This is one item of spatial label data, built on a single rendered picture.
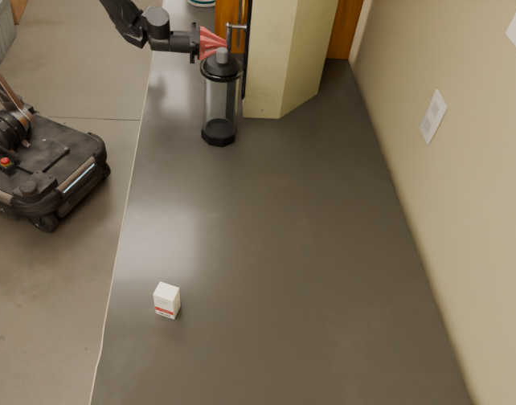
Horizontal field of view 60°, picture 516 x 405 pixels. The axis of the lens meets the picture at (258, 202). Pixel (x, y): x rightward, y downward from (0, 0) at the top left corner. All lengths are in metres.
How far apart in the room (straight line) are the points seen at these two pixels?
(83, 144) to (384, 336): 1.82
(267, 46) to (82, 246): 1.40
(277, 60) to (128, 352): 0.82
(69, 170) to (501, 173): 1.85
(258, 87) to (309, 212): 0.41
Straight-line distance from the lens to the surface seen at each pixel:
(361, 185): 1.25
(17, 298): 2.21
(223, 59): 1.16
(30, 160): 2.36
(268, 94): 1.34
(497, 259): 0.94
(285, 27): 1.24
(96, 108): 3.04
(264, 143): 1.30
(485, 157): 0.98
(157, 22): 1.24
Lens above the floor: 1.78
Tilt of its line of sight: 48 degrees down
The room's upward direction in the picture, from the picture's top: 8 degrees clockwise
